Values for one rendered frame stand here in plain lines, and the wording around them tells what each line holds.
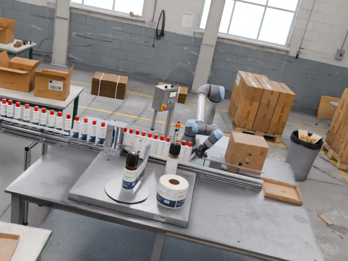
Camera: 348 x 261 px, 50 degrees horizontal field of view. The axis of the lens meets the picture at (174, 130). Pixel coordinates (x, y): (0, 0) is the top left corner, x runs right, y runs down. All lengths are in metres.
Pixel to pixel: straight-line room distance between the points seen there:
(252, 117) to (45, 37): 4.94
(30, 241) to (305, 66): 7.48
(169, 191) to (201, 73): 6.16
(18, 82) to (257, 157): 2.76
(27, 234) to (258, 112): 4.85
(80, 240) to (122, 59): 5.89
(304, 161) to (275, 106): 1.45
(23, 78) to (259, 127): 3.92
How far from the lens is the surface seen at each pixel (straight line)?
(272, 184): 3.31
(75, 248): 3.13
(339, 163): 6.47
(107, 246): 3.17
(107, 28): 8.49
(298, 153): 5.37
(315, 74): 8.95
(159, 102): 2.94
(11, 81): 4.58
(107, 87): 7.06
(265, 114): 6.50
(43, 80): 4.36
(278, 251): 2.55
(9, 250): 2.24
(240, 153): 3.23
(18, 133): 3.41
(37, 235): 2.33
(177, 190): 2.45
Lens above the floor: 2.28
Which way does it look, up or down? 22 degrees down
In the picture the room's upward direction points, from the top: 12 degrees clockwise
